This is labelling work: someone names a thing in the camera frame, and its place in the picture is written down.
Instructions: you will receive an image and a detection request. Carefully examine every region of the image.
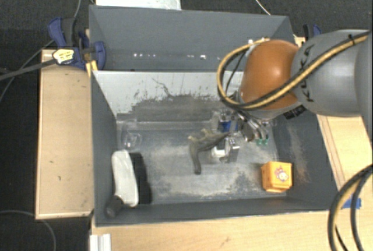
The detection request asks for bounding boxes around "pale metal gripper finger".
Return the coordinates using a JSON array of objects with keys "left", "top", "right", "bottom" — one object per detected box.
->
[
  {"left": 210, "top": 144, "right": 228, "bottom": 161},
  {"left": 226, "top": 139, "right": 241, "bottom": 164}
]

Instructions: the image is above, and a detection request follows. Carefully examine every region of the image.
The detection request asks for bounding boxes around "grey metal bin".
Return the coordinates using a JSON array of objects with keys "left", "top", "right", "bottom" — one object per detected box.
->
[{"left": 88, "top": 4, "right": 340, "bottom": 227}]

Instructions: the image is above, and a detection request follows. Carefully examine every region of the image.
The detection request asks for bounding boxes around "orange box with cartoon print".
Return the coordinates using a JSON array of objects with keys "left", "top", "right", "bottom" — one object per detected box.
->
[{"left": 260, "top": 161, "right": 293, "bottom": 194}]

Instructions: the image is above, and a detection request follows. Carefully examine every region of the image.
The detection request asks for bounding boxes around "clear glass cup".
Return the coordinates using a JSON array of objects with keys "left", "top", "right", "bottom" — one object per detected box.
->
[{"left": 120, "top": 126, "right": 143, "bottom": 149}]

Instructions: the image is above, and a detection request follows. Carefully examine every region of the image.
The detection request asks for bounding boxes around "white and black brush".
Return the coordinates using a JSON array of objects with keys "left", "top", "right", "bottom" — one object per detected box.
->
[{"left": 104, "top": 149, "right": 153, "bottom": 218}]

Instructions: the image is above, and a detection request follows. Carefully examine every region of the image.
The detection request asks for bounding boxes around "pale wood flat board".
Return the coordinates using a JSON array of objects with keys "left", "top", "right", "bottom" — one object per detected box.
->
[{"left": 35, "top": 48, "right": 96, "bottom": 220}]

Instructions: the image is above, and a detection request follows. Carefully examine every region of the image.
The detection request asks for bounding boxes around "black cylinder on white bracket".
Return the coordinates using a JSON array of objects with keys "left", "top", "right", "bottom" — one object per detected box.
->
[{"left": 283, "top": 105, "right": 306, "bottom": 121}]

